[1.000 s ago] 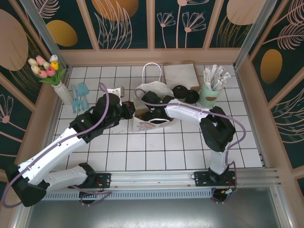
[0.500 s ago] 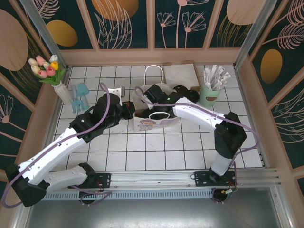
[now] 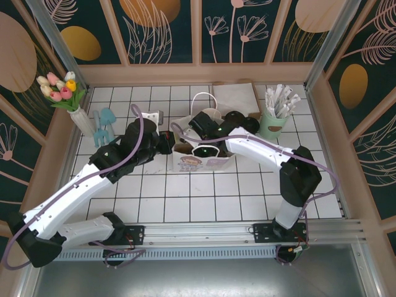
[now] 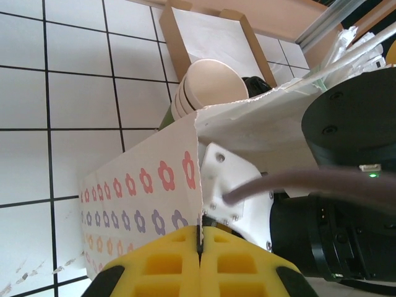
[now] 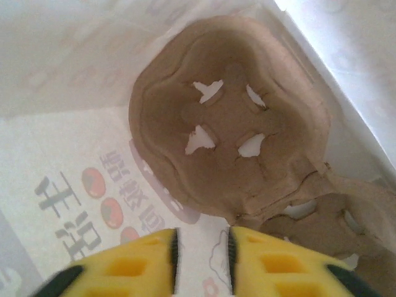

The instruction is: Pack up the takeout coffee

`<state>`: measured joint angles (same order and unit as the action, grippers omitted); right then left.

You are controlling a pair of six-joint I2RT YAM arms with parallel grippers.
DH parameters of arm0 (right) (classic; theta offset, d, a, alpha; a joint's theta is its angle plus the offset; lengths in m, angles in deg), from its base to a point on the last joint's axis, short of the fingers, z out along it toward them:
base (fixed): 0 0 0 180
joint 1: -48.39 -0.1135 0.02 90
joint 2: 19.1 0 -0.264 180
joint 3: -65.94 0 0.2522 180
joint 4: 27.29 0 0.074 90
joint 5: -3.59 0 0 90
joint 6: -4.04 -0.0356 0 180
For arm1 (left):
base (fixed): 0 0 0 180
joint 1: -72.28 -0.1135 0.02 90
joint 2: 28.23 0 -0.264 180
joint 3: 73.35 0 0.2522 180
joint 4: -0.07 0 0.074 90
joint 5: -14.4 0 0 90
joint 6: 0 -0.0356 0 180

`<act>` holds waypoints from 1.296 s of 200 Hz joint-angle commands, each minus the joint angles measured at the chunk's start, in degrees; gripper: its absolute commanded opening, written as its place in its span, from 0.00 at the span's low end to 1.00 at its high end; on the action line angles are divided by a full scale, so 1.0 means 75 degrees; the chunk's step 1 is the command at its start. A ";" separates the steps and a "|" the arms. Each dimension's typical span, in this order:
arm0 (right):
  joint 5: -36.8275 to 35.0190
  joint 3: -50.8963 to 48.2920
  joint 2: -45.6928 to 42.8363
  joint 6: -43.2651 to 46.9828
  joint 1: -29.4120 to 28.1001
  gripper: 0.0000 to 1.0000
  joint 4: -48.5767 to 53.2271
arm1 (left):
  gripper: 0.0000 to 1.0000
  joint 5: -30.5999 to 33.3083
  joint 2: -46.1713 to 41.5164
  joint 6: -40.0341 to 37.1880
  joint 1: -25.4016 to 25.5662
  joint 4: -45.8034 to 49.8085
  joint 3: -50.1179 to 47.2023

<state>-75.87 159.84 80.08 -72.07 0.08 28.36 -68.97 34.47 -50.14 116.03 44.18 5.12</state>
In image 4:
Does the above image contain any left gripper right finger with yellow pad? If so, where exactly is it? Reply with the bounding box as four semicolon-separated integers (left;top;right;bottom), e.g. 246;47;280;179
200;227;319;297

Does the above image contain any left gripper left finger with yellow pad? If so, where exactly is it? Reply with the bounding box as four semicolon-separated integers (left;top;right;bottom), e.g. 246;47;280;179
82;226;200;297

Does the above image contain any white printed paper bag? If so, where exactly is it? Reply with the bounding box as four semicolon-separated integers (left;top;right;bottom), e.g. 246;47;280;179
77;77;327;279

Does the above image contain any mint green straw holder cup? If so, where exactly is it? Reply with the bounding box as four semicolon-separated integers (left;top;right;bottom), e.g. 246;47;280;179
309;71;329;93

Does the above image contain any paper wrapped straw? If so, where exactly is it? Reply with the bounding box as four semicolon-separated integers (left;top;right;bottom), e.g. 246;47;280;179
287;21;396;92
321;26;359;72

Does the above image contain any black plastic cup lid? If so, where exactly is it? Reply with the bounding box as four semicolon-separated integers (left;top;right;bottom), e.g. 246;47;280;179
241;75;273;98

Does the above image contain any stack of green paper cups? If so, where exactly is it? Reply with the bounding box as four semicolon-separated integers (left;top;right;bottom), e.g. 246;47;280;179
159;58;250;131

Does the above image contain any white paper napkin stack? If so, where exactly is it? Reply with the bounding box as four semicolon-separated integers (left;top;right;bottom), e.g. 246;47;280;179
171;6;270;83

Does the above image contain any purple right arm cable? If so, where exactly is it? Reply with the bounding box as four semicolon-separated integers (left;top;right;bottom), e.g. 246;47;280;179
222;166;396;207

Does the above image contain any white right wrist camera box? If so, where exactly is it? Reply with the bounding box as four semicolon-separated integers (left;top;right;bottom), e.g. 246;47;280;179
199;142;275;253

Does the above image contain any aluminium frame post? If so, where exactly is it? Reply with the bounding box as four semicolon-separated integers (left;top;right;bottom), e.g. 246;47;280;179
295;0;377;50

